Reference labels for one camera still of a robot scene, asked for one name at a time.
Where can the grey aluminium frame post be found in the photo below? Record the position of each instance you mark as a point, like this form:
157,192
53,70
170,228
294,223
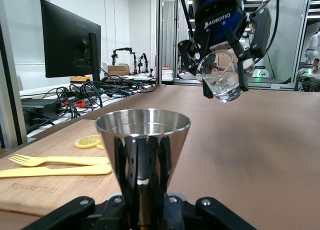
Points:
158,40
10,90

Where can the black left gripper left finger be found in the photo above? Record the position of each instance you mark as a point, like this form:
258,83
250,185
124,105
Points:
75,215

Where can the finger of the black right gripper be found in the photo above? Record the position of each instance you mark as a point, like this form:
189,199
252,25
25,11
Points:
188,55
236,47

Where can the yellow plastic fork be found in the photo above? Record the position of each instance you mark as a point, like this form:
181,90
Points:
75,160

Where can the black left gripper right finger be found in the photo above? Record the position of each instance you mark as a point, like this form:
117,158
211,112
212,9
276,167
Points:
212,215

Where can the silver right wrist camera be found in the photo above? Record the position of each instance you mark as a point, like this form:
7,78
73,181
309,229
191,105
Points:
261,27

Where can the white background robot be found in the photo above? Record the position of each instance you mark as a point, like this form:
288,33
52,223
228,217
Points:
313,45

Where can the wooden cutting board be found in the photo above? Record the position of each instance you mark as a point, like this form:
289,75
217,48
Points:
62,187

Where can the yellow plastic knife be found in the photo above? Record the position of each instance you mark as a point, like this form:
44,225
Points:
62,171

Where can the lemon slice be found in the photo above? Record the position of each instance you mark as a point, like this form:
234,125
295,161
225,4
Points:
100,146
87,141

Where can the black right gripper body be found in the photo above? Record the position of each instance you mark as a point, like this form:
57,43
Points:
217,15

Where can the cardboard box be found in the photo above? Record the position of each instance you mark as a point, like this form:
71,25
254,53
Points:
118,70

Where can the brown table cover sheet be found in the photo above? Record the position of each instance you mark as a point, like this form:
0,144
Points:
250,152

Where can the steel jigger measuring cup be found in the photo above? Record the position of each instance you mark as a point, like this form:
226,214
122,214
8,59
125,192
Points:
142,152

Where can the aluminium cell frame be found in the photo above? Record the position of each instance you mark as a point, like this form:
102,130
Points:
300,40

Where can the yellow box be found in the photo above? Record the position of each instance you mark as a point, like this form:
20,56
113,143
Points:
80,78

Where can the black computer monitor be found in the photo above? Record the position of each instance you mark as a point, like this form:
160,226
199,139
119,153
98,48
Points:
72,40

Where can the black power supply box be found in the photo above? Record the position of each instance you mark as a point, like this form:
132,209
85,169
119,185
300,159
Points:
37,110

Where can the clear glass cup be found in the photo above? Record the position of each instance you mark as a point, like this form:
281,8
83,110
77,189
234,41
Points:
222,85

